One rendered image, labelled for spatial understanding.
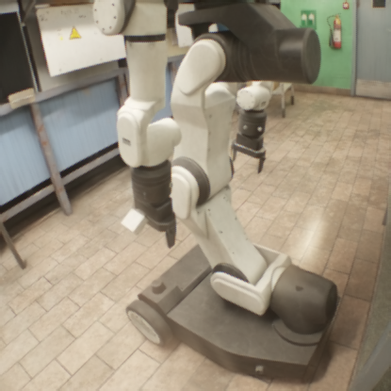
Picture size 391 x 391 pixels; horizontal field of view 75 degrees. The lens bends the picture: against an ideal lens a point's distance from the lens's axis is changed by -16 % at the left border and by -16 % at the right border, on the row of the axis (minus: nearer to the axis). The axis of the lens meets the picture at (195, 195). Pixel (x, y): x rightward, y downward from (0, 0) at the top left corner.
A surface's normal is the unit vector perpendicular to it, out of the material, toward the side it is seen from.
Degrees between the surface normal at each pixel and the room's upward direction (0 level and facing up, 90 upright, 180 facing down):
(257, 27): 90
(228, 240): 60
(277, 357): 0
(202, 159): 90
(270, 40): 90
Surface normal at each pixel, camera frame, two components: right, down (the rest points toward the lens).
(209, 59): -0.62, 0.46
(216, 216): 0.61, -0.22
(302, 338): -0.12, -0.86
